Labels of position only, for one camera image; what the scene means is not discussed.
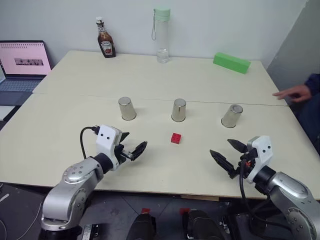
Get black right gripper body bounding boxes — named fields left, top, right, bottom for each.
left=228, top=149, right=258, bottom=180

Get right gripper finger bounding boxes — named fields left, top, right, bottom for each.
left=209, top=149, right=239, bottom=176
left=226, top=138, right=249, bottom=154

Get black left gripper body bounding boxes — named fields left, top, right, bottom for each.
left=113, top=143, right=135, bottom=165

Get person's bare hand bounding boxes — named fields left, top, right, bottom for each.
left=272, top=84, right=312, bottom=103

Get steel cup upside down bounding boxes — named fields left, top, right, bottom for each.
left=117, top=96, right=137, bottom=122
left=220, top=104, right=244, bottom=129
left=171, top=98, right=187, bottom=123

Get red toy brick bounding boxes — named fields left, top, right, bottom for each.
left=170, top=132, right=183, bottom=145

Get dark rounded shape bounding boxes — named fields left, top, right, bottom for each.
left=125, top=211, right=157, bottom=240
left=183, top=209, right=224, bottom=240

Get person's dark trousers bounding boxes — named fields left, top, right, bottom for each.
left=295, top=92, right=320, bottom=161

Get green rectangular block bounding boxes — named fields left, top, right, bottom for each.
left=212, top=51, right=252, bottom=75

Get ketchup bottle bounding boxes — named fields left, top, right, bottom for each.
left=95, top=16, right=117, bottom=59

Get person's dark blue sleeve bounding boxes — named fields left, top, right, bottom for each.
left=303, top=72, right=320, bottom=101

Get clear bottle green lid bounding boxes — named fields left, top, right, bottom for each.
left=150, top=7, right=172, bottom=64

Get grey open laptop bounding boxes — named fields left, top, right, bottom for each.
left=0, top=39, right=53, bottom=107

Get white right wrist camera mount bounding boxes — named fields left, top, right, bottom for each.
left=245, top=135, right=274, bottom=185

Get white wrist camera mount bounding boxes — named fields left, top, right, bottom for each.
left=245, top=135, right=274, bottom=185
left=95, top=124, right=124, bottom=172

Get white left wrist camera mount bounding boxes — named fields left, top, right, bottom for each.
left=95, top=124, right=124, bottom=172

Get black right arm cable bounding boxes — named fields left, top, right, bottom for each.
left=239, top=154, right=285, bottom=222

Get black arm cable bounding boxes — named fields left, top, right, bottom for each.
left=79, top=125, right=101, bottom=159
left=239, top=154, right=285, bottom=222

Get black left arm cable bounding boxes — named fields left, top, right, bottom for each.
left=79, top=125, right=101, bottom=159

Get thin white cable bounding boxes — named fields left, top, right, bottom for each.
left=0, top=197, right=45, bottom=240

